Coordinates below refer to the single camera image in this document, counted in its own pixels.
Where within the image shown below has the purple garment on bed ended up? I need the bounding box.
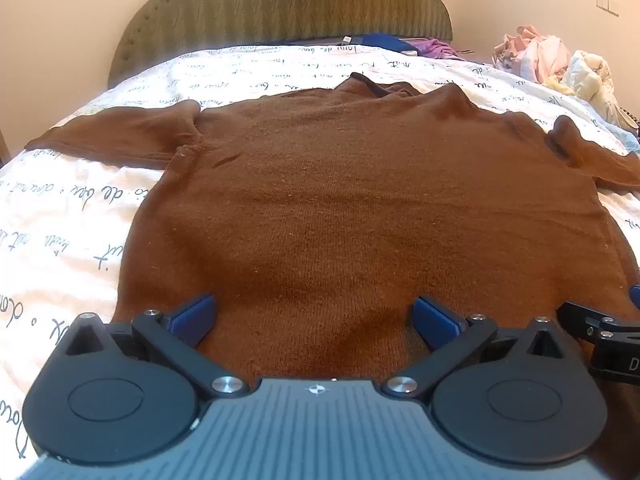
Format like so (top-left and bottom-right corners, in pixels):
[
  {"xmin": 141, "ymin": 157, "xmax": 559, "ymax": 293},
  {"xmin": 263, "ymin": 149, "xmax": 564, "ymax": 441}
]
[{"xmin": 405, "ymin": 38, "xmax": 463, "ymax": 61}]

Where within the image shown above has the white script-print bedspread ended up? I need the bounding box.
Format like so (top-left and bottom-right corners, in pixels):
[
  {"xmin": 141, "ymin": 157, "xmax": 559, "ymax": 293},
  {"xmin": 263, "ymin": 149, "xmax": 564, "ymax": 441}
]
[{"xmin": 1, "ymin": 46, "xmax": 639, "ymax": 479}]

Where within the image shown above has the white wall switch plate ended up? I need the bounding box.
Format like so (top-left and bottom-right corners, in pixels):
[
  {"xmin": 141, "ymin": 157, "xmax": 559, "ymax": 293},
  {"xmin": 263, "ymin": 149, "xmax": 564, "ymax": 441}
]
[{"xmin": 596, "ymin": 0, "xmax": 620, "ymax": 16}]

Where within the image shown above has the olive green padded headboard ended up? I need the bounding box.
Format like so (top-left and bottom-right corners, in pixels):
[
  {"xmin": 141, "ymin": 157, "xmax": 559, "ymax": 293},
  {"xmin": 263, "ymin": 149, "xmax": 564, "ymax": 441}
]
[{"xmin": 107, "ymin": 0, "xmax": 454, "ymax": 88}]

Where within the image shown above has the brown knit sweater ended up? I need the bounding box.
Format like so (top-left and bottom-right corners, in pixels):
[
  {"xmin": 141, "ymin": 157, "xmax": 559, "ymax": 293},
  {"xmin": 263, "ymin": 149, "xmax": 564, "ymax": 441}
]
[{"xmin": 24, "ymin": 71, "xmax": 640, "ymax": 480}]

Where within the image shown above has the blue cloth on bed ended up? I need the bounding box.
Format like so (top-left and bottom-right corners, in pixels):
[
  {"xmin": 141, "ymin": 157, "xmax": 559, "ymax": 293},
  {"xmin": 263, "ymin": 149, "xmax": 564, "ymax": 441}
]
[{"xmin": 358, "ymin": 34, "xmax": 420, "ymax": 56}]

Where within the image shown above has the pile of pastel clothes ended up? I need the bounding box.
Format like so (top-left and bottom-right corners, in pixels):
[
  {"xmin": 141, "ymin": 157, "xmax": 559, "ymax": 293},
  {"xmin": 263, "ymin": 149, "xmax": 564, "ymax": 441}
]
[{"xmin": 492, "ymin": 25, "xmax": 639, "ymax": 134}]

